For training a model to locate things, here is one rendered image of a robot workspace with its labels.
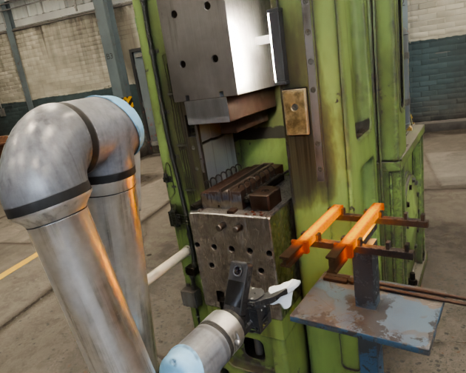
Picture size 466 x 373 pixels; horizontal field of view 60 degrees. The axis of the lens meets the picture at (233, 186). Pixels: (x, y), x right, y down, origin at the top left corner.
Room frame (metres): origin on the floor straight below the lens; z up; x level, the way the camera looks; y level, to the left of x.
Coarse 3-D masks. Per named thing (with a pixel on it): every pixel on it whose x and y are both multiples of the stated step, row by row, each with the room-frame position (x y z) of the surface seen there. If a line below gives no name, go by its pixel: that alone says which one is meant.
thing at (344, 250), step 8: (376, 208) 1.19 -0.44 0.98; (368, 216) 1.14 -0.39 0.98; (376, 216) 1.16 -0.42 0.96; (360, 224) 1.09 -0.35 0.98; (368, 224) 1.09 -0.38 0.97; (352, 232) 1.04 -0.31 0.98; (360, 232) 1.03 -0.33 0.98; (344, 240) 1.00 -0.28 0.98; (352, 240) 0.99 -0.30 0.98; (336, 248) 0.94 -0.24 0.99; (344, 248) 0.94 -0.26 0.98; (352, 248) 0.95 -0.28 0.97; (328, 256) 0.90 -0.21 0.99; (336, 256) 0.90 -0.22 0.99; (344, 256) 0.95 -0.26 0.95; (352, 256) 0.95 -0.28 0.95; (328, 264) 0.90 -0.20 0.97; (336, 264) 0.91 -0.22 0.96; (328, 272) 0.90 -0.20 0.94; (336, 272) 0.89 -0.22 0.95
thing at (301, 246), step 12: (336, 204) 1.28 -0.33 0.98; (324, 216) 1.19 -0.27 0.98; (336, 216) 1.21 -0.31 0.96; (312, 228) 1.11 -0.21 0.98; (324, 228) 1.13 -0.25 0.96; (300, 240) 1.03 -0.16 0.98; (312, 240) 1.06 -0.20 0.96; (288, 252) 0.97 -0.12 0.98; (300, 252) 1.00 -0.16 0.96; (288, 264) 0.95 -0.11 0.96
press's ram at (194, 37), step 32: (160, 0) 1.67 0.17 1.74; (192, 0) 1.59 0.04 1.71; (224, 0) 1.52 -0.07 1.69; (256, 0) 1.72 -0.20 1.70; (192, 32) 1.60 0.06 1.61; (224, 32) 1.53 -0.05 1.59; (256, 32) 1.69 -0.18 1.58; (192, 64) 1.61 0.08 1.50; (224, 64) 1.54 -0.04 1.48; (256, 64) 1.66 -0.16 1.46; (192, 96) 1.63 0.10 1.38; (224, 96) 1.55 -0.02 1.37
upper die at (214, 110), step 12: (228, 96) 1.55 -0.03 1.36; (240, 96) 1.63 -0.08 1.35; (252, 96) 1.71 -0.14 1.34; (264, 96) 1.80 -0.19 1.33; (192, 108) 1.63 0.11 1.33; (204, 108) 1.60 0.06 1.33; (216, 108) 1.57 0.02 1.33; (228, 108) 1.54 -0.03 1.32; (240, 108) 1.62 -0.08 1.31; (252, 108) 1.70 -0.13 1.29; (264, 108) 1.79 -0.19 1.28; (192, 120) 1.64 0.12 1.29; (204, 120) 1.60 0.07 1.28; (216, 120) 1.57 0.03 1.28; (228, 120) 1.55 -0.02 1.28
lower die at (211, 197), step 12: (252, 168) 1.91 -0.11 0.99; (264, 168) 1.84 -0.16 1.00; (276, 168) 1.83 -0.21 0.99; (228, 180) 1.75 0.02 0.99; (252, 180) 1.69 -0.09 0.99; (264, 180) 1.72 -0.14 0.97; (204, 192) 1.65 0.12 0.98; (216, 192) 1.60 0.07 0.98; (228, 192) 1.57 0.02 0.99; (240, 192) 1.54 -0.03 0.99; (204, 204) 1.64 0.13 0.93; (216, 204) 1.61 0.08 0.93; (228, 204) 1.58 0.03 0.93; (240, 204) 1.55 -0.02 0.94
